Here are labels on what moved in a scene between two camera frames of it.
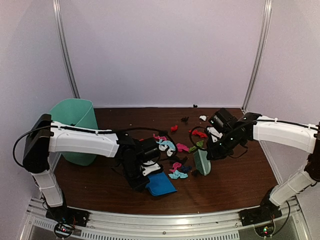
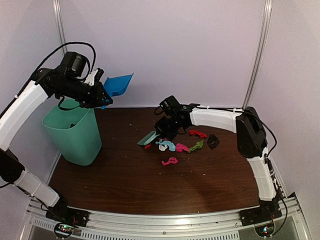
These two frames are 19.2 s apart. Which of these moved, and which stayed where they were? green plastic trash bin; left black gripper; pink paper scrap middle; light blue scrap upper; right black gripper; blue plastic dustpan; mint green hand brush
Moved: blue plastic dustpan; mint green hand brush; right black gripper; left black gripper
Stayed: green plastic trash bin; light blue scrap upper; pink paper scrap middle
